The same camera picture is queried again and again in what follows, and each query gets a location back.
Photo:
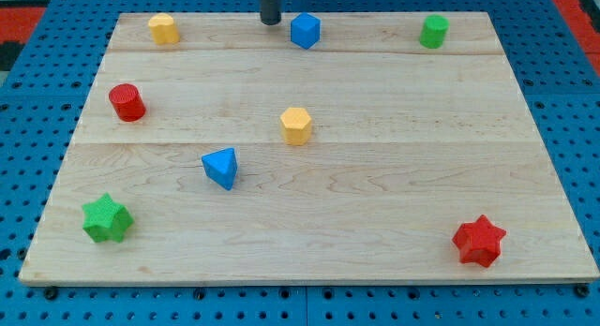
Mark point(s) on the blue triangle block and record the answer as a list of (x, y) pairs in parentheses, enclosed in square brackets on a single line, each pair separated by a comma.
[(221, 167)]

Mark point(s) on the yellow hexagon block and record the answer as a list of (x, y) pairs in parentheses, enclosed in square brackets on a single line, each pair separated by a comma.
[(296, 126)]

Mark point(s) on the yellow heart block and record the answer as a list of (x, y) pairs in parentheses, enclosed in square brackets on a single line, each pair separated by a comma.
[(163, 29)]

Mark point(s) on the green star block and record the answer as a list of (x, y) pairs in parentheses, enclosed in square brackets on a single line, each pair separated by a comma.
[(106, 220)]

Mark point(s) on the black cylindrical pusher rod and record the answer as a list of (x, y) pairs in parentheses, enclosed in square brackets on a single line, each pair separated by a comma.
[(270, 13)]

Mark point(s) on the red star block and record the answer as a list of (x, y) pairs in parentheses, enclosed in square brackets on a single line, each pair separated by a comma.
[(479, 241)]

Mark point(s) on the blue cube block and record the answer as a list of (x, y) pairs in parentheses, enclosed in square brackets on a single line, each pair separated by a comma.
[(305, 30)]

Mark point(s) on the green cylinder block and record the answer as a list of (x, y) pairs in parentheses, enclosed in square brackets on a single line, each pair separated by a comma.
[(433, 31)]

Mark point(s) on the wooden board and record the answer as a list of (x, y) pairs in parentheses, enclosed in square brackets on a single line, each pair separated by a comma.
[(407, 144)]

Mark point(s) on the red cylinder block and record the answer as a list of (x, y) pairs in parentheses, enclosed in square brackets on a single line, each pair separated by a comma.
[(127, 102)]

